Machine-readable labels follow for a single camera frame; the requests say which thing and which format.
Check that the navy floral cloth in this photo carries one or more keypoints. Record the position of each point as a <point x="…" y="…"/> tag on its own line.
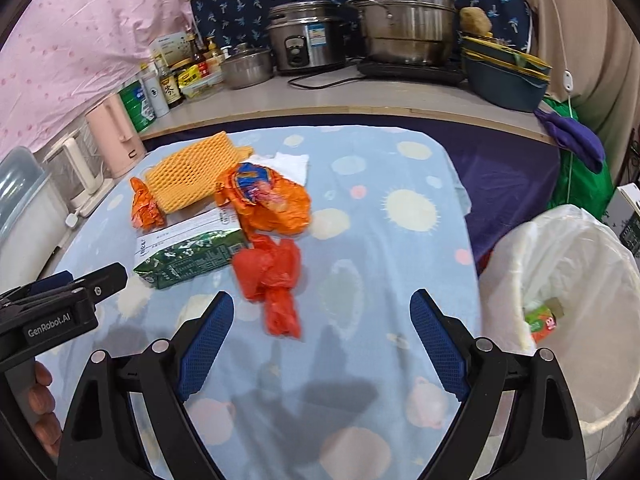
<point x="235" y="5"/>

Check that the white carton box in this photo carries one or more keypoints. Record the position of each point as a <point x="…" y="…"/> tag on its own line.
<point x="170" y="47"/>

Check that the pink electric kettle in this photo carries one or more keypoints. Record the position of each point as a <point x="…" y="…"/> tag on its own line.
<point x="112" y="135"/>

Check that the white lined trash bin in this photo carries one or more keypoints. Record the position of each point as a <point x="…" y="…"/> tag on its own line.
<point x="590" y="270"/>

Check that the large yellow foam fruit net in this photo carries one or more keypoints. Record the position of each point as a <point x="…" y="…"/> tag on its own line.
<point x="190" y="170"/>

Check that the small orange snack wrapper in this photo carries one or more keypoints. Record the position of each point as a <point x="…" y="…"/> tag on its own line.
<point x="147" y="207"/>

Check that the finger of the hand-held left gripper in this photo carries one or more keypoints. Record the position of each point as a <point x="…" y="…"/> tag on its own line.
<point x="50" y="281"/>
<point x="107" y="280"/>

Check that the crumpled white tissue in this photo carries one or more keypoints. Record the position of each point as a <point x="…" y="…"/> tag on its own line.
<point x="292" y="165"/>

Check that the beige curtain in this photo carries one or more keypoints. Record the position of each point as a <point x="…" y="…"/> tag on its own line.
<point x="600" y="35"/>

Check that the dark blue plastic basin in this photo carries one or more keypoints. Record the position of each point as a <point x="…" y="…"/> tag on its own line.
<point x="505" y="90"/>

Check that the black induction cooker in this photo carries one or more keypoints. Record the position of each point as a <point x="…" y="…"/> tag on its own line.
<point x="440" y="76"/>

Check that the yellow oil bottle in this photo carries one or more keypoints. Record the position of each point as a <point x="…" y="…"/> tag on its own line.
<point x="214" y="55"/>

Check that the yellow rimmed blue basin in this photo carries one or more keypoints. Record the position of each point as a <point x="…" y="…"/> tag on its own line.
<point x="500" y="55"/>

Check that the white printed cardboard box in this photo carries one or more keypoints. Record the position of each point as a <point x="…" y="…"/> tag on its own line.
<point x="625" y="220"/>

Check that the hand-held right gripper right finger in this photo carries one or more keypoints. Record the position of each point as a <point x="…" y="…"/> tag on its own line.
<point x="437" y="345"/>

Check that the small yellow foam fruit net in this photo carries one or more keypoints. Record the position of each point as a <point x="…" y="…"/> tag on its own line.
<point x="245" y="150"/>

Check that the purple cloth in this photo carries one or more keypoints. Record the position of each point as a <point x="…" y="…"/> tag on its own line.
<point x="575" y="135"/>

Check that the white power strip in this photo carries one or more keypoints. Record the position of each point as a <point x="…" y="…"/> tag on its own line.
<point x="85" y="207"/>

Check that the steel rice cooker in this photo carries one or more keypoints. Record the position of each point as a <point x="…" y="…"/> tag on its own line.
<point x="305" y="40"/>

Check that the brown loofah sponge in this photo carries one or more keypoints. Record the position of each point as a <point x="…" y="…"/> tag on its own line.
<point x="475" y="22"/>

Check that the translucent plastic storage box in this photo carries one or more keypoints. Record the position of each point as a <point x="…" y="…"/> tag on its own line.
<point x="27" y="210"/>

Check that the blue printed tablecloth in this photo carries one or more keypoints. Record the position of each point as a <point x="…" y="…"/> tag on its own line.
<point x="380" y="270"/>

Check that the green plastic bag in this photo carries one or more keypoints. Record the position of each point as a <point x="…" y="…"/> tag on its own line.
<point x="580" y="190"/>

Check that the white electric kettle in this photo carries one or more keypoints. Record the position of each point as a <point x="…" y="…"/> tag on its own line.
<point x="75" y="170"/>

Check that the soy sauce bottle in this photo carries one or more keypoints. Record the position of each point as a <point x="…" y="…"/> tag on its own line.
<point x="172" y="92"/>

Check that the orange plastic bag blue print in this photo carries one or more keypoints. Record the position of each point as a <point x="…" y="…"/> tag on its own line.
<point x="280" y="210"/>

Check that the red plastic bag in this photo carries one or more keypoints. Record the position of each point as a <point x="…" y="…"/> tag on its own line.
<point x="280" y="305"/>

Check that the small steel bowl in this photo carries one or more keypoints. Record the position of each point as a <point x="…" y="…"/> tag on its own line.
<point x="247" y="70"/>

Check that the large steel steamer pot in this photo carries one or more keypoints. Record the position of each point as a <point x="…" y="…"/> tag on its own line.
<point x="405" y="25"/>

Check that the green tin can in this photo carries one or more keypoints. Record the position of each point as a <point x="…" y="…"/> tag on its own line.
<point x="136" y="107"/>

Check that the clear plastic food container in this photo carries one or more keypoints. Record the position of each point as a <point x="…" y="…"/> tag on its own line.
<point x="202" y="87"/>

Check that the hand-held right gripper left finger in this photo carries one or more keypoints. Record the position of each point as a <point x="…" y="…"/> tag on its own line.
<point x="207" y="345"/>

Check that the green and red carton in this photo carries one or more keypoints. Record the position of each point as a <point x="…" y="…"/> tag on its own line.
<point x="542" y="320"/>

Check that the dark glass bottle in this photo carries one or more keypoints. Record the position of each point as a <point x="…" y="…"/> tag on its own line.
<point x="196" y="57"/>

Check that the person's left hand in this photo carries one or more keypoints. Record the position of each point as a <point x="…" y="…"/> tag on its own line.
<point x="44" y="402"/>

